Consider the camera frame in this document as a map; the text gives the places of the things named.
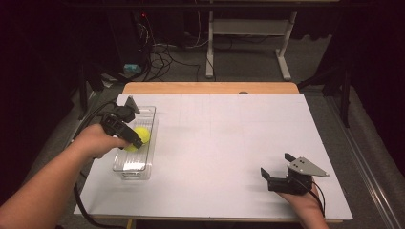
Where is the hand-held gripper black cable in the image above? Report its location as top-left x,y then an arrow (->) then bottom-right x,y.
72,100 -> 128,229
292,176 -> 327,219

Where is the white board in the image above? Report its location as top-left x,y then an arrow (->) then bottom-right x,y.
74,93 -> 353,221

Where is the person's left hand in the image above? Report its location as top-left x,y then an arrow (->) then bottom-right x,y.
71,123 -> 132,160

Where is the white metal desk frame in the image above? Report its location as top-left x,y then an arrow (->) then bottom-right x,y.
204,0 -> 299,82

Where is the dark computer tower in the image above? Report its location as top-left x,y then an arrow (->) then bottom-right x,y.
106,12 -> 151,69

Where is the tangle of floor cables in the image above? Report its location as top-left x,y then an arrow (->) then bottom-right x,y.
137,12 -> 211,82

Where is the right hand-held gripper black cable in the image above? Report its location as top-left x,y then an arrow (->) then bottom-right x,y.
292,176 -> 327,219

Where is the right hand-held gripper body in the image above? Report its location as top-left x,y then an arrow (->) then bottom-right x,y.
267,156 -> 330,196

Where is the black stand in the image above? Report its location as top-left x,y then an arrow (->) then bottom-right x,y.
297,63 -> 353,129
76,61 -> 105,121

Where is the person's right hand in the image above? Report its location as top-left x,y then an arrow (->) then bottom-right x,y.
276,183 -> 324,218

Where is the clear plastic container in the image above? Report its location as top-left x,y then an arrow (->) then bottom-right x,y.
112,105 -> 160,181

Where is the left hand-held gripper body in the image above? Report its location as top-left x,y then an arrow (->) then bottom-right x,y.
99,94 -> 141,136

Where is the left hand-held gripper black cable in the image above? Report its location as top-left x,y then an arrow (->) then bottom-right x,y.
72,100 -> 128,229

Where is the wooden table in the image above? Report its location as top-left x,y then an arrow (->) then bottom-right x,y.
80,81 -> 345,223

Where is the small blue box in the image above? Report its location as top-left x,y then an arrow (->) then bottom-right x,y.
123,63 -> 142,74

